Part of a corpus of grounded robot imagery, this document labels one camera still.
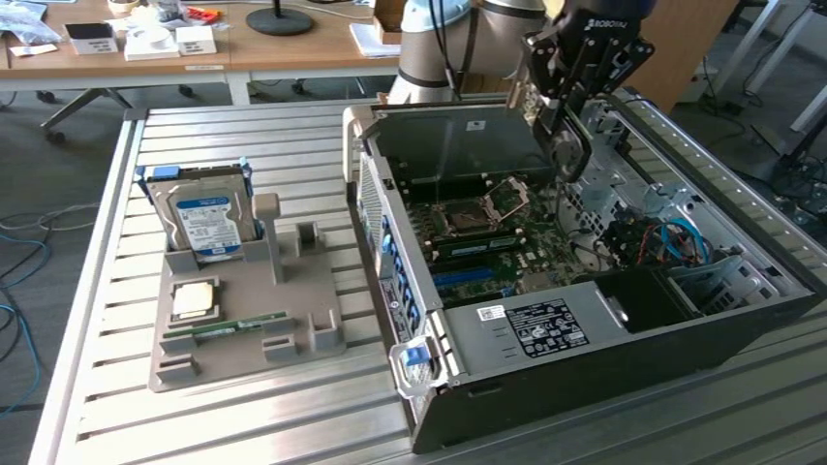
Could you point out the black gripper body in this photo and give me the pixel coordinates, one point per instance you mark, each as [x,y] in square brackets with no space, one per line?
[600,19]

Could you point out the black graphics card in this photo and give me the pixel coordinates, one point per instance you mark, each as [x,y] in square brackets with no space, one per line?
[571,155]

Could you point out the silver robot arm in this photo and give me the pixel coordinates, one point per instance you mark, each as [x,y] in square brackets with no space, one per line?
[420,48]

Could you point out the wooden cabinet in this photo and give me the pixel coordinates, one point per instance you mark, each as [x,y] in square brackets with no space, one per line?
[685,43]

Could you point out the brown cardboard box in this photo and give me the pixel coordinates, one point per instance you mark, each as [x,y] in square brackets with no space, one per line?
[386,21]

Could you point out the stack of papers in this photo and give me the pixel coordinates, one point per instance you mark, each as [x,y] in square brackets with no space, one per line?
[375,46]

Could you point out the metal socket cover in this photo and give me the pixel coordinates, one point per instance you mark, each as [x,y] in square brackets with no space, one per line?
[516,191]

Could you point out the tall metal disk bay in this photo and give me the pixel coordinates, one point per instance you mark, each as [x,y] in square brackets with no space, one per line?
[607,203]

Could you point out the CPU socket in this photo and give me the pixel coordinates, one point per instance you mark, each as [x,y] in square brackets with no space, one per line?
[464,218]

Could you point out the labelled installed RAM stick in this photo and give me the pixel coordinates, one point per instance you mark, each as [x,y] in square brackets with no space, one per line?
[478,247]

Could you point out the green motherboard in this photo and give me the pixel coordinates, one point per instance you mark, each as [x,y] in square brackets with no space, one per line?
[550,257]

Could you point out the black round lamp base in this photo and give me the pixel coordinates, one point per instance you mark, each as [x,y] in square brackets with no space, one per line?
[278,24]

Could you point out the blue expansion slot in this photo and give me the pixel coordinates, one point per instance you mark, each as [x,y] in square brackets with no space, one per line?
[462,277]

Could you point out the low metal disk bay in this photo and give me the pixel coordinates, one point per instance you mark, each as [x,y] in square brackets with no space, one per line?
[730,286]

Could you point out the black plastic shroud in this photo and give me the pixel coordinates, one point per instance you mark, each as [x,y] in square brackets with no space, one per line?
[646,300]

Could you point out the orange plastic item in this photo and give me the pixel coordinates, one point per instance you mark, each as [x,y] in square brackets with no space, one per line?
[203,14]

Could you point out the plain white box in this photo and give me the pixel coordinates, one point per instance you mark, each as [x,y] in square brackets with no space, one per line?
[195,41]

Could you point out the grey power supply unit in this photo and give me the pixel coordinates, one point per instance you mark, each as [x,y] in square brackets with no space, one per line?
[491,339]

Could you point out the white box with tape roll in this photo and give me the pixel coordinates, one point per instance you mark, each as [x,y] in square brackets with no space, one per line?
[152,43]

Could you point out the hard disk in blue caddy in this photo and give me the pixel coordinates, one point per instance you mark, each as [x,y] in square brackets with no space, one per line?
[203,218]

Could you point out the grey parts rack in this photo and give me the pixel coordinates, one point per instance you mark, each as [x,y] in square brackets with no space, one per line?
[259,300]

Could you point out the black open PC case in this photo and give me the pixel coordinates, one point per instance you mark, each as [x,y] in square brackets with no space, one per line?
[582,387]

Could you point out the white box with black top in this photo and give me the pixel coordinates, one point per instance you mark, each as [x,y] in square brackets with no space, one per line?
[91,36]

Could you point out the silver CPU chip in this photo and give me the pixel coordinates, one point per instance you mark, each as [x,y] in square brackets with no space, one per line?
[194,300]

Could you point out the green RAM stick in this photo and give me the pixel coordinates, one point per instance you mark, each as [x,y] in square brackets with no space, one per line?
[226,327]

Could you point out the wooden desk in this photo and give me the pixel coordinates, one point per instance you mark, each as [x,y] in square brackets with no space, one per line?
[64,65]

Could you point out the white paper card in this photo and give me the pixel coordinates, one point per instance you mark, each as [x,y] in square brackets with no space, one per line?
[32,50]

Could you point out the clear plastic bag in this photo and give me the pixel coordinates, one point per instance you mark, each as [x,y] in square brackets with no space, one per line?
[26,24]

